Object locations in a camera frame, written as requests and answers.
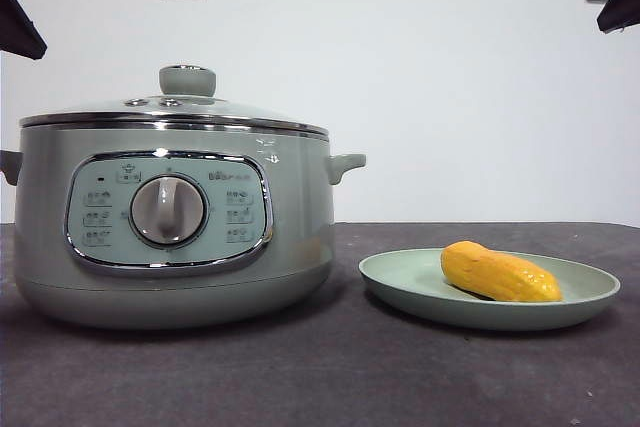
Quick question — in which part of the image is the yellow corn cob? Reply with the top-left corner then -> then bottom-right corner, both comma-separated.
440,240 -> 564,303

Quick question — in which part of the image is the pale green electric steamer pot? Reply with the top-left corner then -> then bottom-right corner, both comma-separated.
0,122 -> 367,332

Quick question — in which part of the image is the pale green round plate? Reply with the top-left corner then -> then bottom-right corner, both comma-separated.
358,247 -> 622,332

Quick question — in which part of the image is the glass lid with green knob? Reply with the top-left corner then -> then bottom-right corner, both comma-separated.
18,64 -> 331,137

